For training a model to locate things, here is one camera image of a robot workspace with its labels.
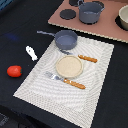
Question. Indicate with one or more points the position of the striped beige placemat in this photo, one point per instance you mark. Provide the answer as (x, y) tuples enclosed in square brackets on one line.
[(70, 103)]

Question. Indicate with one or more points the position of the fork with wooden handle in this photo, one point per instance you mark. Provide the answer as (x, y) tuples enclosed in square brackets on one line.
[(55, 77)]

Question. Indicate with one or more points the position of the small grey frying pan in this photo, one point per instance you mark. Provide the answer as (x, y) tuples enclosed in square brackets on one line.
[(64, 39)]

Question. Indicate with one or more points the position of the knife with wooden handle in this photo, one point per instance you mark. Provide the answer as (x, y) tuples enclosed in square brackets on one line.
[(80, 56)]

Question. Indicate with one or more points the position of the cream bowl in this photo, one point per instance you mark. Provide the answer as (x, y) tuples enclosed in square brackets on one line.
[(123, 14)]

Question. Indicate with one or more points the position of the black stove burner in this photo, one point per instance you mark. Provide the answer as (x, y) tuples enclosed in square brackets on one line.
[(67, 14)]

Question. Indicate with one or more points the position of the round beige plate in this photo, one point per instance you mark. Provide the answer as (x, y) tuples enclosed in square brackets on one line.
[(69, 66)]

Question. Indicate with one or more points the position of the large grey cooking pot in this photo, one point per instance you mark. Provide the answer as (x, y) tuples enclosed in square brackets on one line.
[(89, 12)]

